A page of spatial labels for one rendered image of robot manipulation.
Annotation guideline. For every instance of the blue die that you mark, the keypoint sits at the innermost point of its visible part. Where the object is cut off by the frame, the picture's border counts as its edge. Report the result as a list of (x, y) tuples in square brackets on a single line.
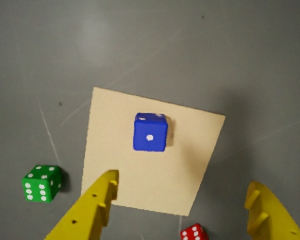
[(150, 132)]

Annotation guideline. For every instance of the beige flat mat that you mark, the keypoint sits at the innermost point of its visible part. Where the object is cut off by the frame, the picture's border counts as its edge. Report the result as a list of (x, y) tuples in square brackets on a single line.
[(158, 181)]

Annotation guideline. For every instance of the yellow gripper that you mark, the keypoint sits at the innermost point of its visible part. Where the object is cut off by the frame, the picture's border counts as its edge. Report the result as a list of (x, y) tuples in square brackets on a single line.
[(268, 219)]

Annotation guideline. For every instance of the green die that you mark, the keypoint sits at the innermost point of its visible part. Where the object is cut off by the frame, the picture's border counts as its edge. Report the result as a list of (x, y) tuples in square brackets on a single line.
[(42, 183)]

